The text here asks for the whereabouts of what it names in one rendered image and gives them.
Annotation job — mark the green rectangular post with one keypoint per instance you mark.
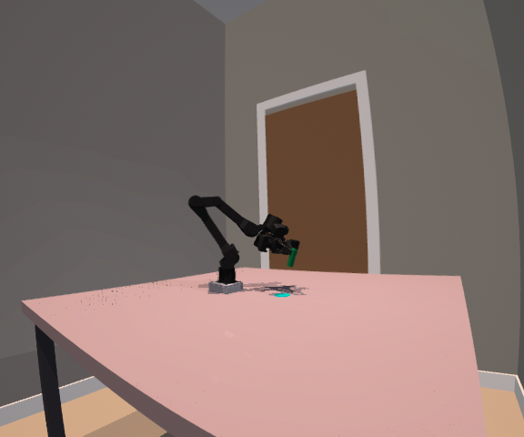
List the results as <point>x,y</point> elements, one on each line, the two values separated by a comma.
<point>292,258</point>

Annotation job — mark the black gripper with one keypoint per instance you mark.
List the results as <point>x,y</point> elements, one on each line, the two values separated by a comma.
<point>277,245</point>

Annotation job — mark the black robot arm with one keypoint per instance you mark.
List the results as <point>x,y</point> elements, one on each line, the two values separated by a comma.
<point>227,274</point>

